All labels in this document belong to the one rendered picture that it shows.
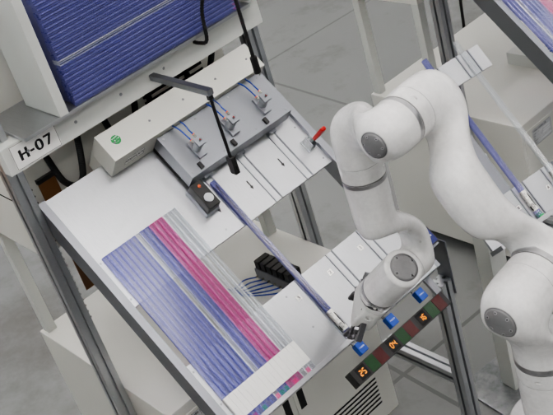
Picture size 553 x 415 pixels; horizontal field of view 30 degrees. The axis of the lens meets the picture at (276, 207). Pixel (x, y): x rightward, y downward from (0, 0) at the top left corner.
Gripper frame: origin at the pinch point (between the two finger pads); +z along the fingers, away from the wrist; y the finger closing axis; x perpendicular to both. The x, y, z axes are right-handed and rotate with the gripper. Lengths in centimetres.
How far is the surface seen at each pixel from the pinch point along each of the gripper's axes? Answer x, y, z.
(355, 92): -45, 201, 198
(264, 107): 29, 51, 3
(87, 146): 69, 34, 18
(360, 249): -2.2, 21.6, 8.8
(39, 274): 78, 75, 216
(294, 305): 12.1, 2.7, 8.8
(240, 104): 35, 50, 5
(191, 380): 32.8, -21.4, 7.6
